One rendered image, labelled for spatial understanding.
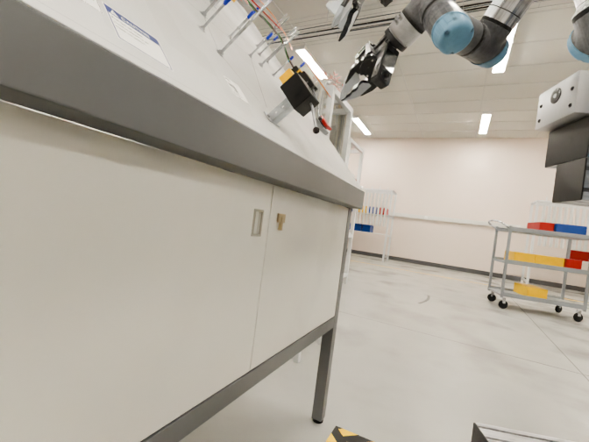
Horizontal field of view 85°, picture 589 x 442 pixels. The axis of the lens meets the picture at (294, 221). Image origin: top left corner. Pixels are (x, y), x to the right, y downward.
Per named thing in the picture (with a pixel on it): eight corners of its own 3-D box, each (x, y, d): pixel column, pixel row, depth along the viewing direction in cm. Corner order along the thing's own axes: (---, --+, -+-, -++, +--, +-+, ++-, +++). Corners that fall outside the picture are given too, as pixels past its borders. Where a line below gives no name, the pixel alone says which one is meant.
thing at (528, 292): (561, 312, 407) (572, 227, 407) (585, 324, 359) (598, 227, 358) (474, 297, 434) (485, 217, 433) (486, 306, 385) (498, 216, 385)
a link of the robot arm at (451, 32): (493, 36, 70) (471, 9, 75) (460, 14, 64) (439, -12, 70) (464, 67, 75) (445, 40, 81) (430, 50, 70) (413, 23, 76)
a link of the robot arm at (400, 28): (424, 39, 80) (402, 16, 76) (408, 53, 82) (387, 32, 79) (418, 26, 84) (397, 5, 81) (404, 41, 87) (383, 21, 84)
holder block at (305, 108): (287, 151, 63) (327, 117, 60) (259, 104, 66) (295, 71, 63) (296, 156, 67) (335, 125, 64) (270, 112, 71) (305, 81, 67)
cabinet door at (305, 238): (337, 316, 117) (351, 208, 117) (253, 372, 68) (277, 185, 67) (329, 314, 118) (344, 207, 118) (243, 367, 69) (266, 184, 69)
